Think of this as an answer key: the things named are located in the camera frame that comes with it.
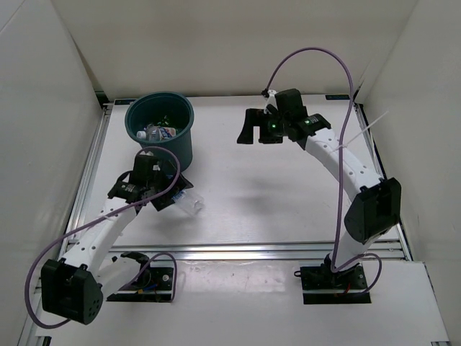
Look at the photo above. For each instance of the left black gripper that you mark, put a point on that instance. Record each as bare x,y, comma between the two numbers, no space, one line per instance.
167,200

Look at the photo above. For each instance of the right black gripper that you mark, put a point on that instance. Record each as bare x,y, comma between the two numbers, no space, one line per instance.
256,117

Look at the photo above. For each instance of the clear bottle blue label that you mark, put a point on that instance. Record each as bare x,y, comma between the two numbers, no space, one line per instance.
189,201

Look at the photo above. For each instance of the clear bottle orange white label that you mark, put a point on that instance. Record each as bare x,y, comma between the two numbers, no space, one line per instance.
152,133

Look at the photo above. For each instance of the green plastic soda bottle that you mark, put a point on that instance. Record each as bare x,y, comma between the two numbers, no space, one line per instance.
163,120

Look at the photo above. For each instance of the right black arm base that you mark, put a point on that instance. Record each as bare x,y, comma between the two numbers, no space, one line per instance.
322,287

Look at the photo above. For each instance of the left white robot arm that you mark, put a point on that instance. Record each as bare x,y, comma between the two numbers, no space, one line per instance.
75,286

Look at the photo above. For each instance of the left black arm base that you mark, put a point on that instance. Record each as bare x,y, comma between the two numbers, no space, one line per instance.
154,286

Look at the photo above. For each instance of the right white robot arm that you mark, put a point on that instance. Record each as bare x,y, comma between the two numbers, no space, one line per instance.
369,204

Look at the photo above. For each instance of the dark green plastic bin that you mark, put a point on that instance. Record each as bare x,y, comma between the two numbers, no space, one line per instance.
146,109

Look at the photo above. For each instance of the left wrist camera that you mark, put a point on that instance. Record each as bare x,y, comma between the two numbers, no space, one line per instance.
145,168

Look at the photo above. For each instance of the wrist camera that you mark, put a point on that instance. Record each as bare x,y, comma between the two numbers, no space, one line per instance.
290,104
145,168

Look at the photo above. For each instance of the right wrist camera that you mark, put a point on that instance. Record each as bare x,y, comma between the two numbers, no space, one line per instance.
290,104

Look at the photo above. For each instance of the aluminium frame rail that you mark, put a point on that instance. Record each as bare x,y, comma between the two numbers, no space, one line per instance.
230,250

